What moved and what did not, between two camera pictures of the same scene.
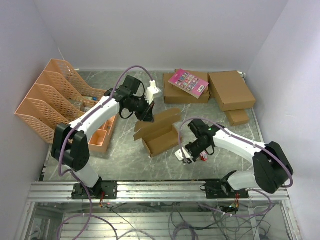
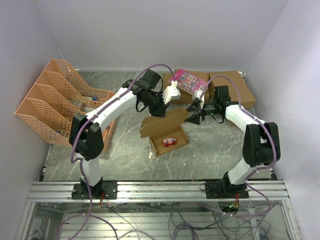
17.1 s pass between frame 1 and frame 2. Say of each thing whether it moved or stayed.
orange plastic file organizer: stayed
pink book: stayed
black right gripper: moved
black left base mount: stayed
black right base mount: stayed
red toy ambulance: moved
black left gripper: moved
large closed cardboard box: stayed
